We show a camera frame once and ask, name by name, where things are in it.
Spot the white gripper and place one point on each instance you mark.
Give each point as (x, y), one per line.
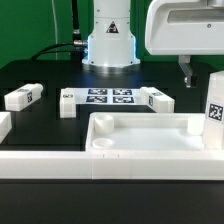
(185, 27)

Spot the white desk top tray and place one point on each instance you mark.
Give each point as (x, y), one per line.
(146, 132)

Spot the printed fiducial marker sheet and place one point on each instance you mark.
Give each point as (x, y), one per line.
(110, 96)

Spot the white left obstacle block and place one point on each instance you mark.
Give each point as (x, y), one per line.
(5, 125)

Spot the white front obstacle bar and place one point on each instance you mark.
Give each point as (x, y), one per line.
(162, 165)

